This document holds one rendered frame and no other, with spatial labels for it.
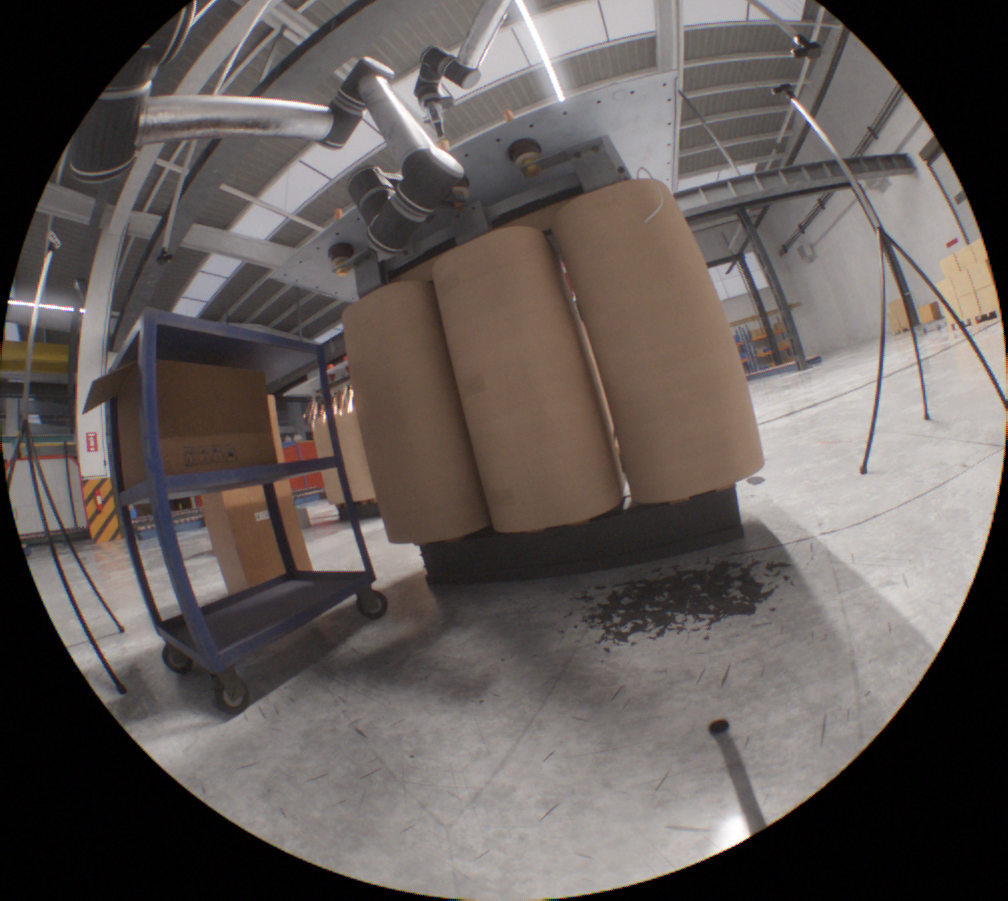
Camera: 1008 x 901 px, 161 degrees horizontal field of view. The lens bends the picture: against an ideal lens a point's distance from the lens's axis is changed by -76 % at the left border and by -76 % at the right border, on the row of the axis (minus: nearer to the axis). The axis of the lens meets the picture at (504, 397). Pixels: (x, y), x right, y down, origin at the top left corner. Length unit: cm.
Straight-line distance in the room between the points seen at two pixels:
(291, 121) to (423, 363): 95
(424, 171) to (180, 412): 78
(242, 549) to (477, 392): 117
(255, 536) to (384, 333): 102
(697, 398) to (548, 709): 75
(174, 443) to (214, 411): 15
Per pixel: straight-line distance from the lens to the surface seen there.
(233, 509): 163
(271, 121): 129
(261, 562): 168
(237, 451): 101
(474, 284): 108
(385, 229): 89
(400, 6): 453
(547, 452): 95
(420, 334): 120
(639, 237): 101
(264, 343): 108
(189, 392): 99
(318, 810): 67
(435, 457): 113
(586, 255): 102
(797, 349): 1038
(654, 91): 131
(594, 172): 118
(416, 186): 83
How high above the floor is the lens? 47
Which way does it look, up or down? 7 degrees up
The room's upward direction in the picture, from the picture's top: 15 degrees counter-clockwise
